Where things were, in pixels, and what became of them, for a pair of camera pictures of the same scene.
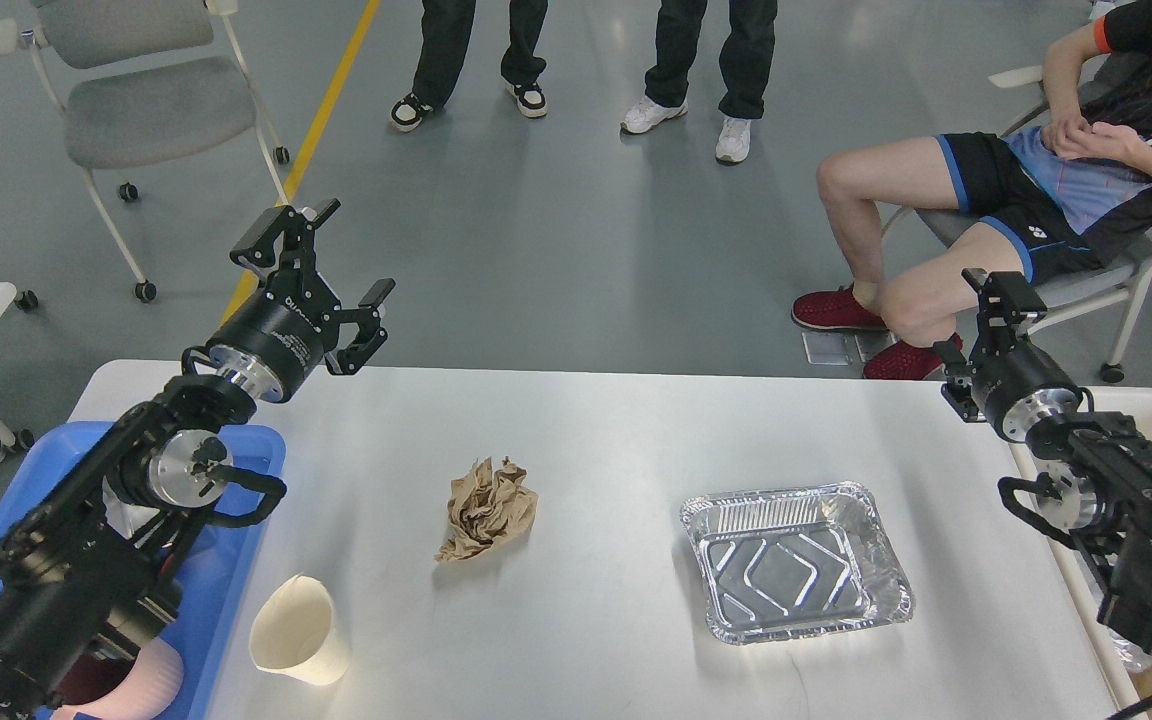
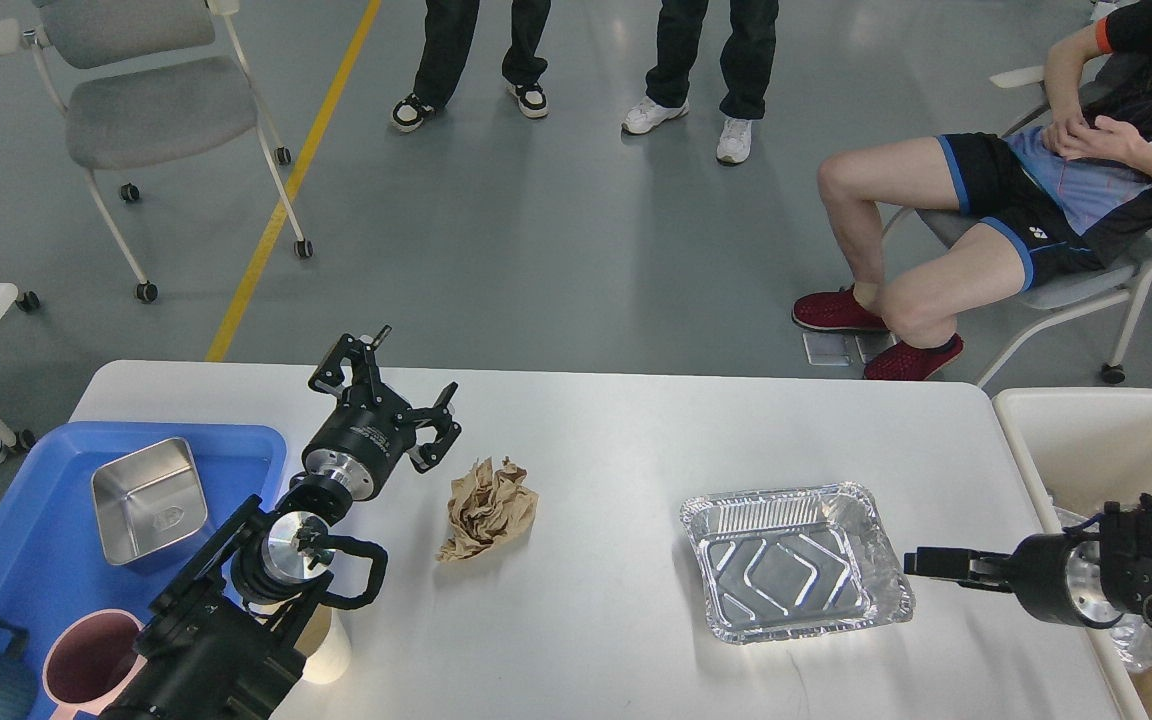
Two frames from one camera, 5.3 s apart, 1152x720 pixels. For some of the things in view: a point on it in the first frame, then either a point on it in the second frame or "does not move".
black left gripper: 277,339 -> 358,439
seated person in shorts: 1127,145 does not move
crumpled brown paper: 486,509 does not move
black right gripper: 1017,383 -> 1037,569
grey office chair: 144,81 does not move
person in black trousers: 445,31 does not move
